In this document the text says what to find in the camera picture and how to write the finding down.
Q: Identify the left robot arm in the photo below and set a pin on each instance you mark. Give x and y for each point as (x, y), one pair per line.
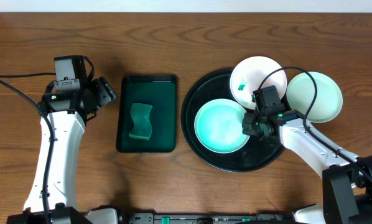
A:
(64, 110)

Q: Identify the mint plate front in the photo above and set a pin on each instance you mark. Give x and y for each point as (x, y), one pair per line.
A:
(218, 126)

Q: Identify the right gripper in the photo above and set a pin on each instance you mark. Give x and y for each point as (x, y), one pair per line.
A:
(247, 128)

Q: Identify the green sponge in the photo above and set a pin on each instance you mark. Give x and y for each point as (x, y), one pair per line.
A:
(142, 127)

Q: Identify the black rectangular tray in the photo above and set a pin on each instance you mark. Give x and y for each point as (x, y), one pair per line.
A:
(160, 91)

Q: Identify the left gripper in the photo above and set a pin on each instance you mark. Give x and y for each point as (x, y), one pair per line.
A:
(106, 90)

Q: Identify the mint plate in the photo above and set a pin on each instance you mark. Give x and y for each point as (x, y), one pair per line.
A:
(329, 99)
(218, 126)

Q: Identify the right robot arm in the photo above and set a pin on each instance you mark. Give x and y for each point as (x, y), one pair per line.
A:
(346, 177)

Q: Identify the black round tray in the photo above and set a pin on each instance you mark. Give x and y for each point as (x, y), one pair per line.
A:
(254, 155)

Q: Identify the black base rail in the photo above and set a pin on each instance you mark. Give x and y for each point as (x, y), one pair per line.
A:
(108, 214)

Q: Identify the white plate with green stain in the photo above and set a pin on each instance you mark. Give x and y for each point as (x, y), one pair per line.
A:
(247, 76)

